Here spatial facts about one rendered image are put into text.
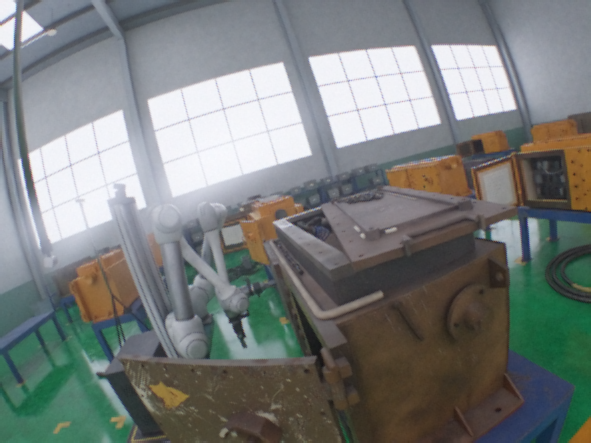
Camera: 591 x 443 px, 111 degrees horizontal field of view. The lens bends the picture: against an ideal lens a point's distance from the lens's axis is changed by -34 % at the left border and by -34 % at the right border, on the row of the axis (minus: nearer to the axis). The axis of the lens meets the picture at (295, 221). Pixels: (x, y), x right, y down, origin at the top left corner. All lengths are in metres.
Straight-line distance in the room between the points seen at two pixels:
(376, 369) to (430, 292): 0.24
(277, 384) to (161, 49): 11.71
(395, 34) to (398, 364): 13.63
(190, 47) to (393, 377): 11.55
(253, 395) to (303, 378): 0.15
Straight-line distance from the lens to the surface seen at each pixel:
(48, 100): 13.30
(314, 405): 0.70
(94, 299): 4.32
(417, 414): 1.03
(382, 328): 0.77
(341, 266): 0.74
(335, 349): 0.64
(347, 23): 13.19
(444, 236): 0.73
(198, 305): 2.11
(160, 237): 1.41
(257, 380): 0.70
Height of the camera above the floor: 1.57
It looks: 8 degrees down
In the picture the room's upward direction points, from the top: 17 degrees counter-clockwise
